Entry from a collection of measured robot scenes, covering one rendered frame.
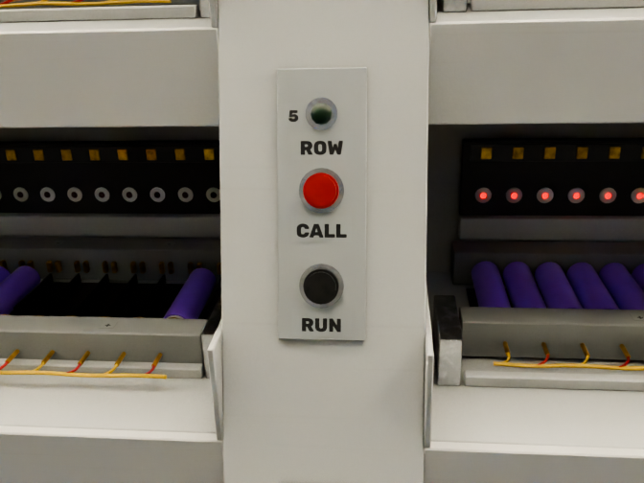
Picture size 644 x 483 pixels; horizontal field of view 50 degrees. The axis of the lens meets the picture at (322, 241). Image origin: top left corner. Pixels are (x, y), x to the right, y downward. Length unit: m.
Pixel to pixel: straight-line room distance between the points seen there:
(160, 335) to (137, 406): 0.04
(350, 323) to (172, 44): 0.15
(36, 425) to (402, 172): 0.22
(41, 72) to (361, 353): 0.20
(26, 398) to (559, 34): 0.32
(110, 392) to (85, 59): 0.17
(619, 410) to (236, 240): 0.20
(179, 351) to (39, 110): 0.14
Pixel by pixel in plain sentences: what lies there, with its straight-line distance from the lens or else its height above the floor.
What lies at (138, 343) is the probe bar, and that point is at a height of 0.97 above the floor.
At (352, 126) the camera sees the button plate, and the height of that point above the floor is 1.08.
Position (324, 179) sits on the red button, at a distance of 0.31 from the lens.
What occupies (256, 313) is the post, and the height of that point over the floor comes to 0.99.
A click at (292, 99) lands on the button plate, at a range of 0.31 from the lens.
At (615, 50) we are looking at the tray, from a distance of 0.33.
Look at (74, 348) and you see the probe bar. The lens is 0.41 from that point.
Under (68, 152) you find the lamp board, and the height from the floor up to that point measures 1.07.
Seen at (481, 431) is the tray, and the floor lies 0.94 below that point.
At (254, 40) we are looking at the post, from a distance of 0.32.
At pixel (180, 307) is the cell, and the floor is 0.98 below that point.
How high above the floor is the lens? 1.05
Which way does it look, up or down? 5 degrees down
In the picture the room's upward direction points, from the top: straight up
